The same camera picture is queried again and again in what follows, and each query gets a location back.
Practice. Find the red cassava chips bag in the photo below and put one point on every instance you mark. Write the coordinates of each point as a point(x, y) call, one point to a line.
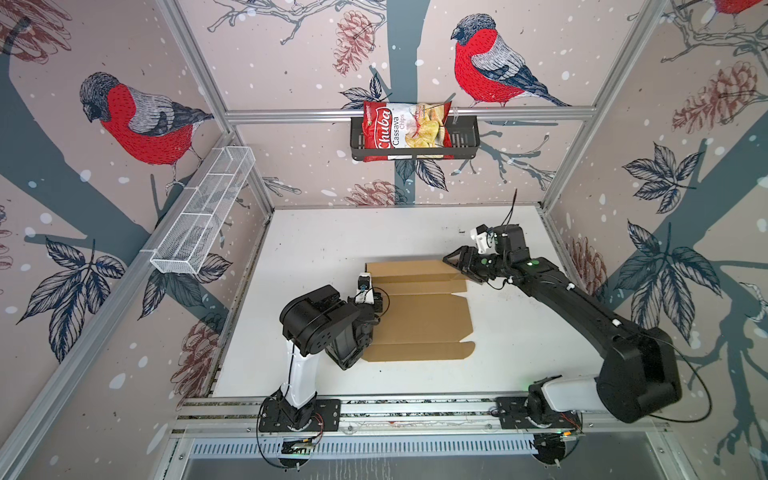
point(405, 126)

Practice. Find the brown cardboard box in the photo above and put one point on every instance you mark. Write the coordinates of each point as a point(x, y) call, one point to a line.
point(427, 318)

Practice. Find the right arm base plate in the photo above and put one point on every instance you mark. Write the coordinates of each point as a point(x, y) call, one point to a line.
point(523, 413)

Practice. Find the white wire mesh basket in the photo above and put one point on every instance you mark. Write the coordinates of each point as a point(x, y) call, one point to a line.
point(192, 235)

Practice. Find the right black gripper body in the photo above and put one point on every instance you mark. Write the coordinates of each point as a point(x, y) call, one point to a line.
point(485, 266)

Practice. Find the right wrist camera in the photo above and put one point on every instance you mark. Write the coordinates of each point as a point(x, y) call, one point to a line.
point(484, 239)

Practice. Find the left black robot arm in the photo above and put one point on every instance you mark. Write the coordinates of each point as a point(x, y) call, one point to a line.
point(322, 321)

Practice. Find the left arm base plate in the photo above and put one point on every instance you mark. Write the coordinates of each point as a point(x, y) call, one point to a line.
point(318, 415)

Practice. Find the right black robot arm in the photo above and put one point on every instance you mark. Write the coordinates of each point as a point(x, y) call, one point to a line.
point(639, 374)

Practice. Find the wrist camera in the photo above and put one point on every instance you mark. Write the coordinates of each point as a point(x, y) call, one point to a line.
point(484, 239)
point(363, 287)

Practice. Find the black wire basket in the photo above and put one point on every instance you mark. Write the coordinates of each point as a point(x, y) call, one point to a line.
point(456, 138)

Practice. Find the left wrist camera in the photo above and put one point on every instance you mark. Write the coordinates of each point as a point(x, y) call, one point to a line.
point(363, 287)

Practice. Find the aluminium mounting rail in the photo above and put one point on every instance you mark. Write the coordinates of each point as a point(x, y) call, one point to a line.
point(392, 415)

